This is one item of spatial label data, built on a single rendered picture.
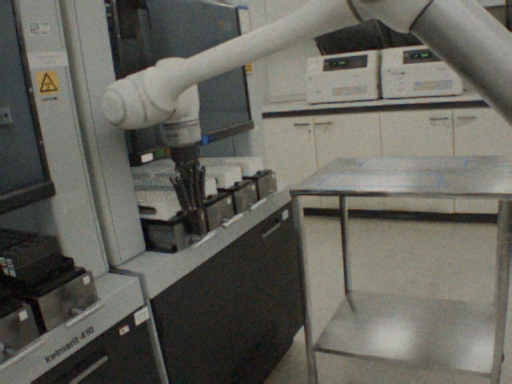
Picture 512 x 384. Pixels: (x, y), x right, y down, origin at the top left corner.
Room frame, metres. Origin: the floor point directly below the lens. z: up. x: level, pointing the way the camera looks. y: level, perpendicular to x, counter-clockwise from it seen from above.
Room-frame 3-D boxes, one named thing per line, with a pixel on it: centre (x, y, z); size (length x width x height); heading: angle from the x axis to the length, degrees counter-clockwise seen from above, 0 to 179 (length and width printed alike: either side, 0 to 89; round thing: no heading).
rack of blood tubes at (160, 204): (1.19, 0.35, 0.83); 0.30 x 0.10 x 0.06; 61
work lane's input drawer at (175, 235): (1.26, 0.47, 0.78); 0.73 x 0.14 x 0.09; 60
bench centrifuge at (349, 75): (3.52, -0.82, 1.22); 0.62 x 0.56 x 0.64; 149
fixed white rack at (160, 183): (1.33, 0.28, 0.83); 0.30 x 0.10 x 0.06; 60
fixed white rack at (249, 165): (1.59, 0.13, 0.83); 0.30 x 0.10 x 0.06; 60
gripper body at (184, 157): (1.09, 0.17, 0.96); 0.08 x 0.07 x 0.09; 150
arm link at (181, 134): (1.09, 0.17, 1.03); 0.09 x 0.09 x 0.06
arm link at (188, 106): (1.08, 0.18, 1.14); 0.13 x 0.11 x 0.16; 154
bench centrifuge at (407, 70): (3.23, -1.33, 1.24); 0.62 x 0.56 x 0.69; 151
